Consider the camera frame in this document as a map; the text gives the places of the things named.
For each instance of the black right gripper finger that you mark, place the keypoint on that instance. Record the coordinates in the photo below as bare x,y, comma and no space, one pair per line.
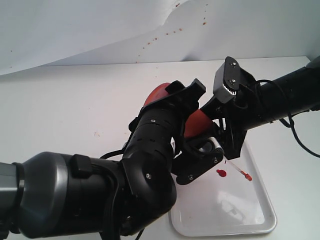
213,109

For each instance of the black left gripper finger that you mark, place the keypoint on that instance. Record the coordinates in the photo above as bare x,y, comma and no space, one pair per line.
188,98
174,87

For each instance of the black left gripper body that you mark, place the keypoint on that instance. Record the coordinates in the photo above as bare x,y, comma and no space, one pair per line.
157,134

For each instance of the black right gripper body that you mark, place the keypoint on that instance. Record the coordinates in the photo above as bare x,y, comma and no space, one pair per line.
243,112

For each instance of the red ketchup squeeze bottle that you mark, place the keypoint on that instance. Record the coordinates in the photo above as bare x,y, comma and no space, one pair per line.
197,126

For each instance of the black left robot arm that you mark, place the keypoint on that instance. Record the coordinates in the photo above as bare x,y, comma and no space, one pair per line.
54,194

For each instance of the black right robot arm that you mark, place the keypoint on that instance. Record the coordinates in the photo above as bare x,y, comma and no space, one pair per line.
294,93

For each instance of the red ketchup blob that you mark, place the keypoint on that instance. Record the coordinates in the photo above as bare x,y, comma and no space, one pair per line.
222,173

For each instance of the white rectangular plastic tray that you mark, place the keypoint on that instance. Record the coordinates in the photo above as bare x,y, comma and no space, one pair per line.
237,204

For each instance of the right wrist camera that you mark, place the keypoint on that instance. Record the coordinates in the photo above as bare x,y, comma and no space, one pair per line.
226,80

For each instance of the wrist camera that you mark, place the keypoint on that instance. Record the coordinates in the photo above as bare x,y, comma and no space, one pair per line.
226,80
197,157

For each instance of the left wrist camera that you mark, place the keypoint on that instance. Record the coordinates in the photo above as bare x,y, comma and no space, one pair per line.
197,157

